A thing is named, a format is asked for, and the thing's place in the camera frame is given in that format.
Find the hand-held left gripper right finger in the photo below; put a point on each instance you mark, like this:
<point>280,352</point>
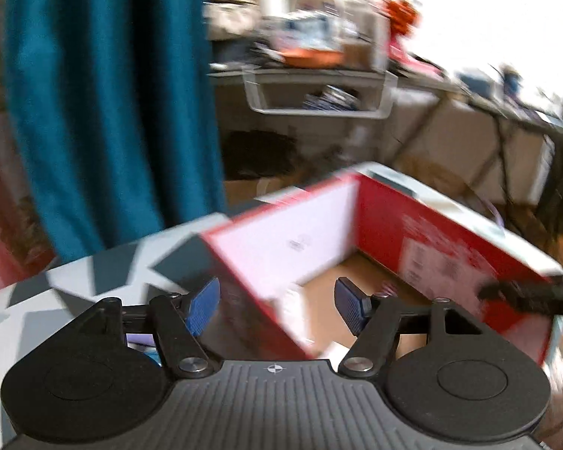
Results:
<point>352,304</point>

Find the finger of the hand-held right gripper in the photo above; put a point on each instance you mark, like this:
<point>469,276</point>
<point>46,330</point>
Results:
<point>525,293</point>

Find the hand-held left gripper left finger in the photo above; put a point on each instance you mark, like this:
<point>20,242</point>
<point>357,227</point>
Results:
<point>201,307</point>

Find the small lavender device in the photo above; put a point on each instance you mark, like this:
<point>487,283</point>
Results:
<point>140,342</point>

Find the red cardboard box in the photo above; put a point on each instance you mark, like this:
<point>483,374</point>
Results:
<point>319,225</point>

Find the geometric patterned table cover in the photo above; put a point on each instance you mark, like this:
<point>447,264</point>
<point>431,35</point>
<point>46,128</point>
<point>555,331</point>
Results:
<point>75,281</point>

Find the black bag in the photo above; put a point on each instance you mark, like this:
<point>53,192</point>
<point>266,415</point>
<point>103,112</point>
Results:
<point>262,154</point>

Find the black desk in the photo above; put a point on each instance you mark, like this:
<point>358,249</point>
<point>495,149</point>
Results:
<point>521,115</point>

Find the dark blue patterned bundle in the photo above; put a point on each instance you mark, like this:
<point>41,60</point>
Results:
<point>331,98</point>

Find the blue curtain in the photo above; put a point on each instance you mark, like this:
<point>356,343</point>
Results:
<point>112,103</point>

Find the printed room backdrop cloth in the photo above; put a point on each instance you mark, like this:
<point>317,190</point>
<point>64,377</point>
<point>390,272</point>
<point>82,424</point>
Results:
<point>4,197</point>

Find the grey vanity desk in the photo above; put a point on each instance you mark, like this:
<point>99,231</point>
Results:
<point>225,77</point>

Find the orange bowl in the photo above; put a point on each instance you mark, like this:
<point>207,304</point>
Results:
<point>314,58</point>

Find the orange flowers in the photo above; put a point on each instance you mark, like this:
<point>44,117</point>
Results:
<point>401,11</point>

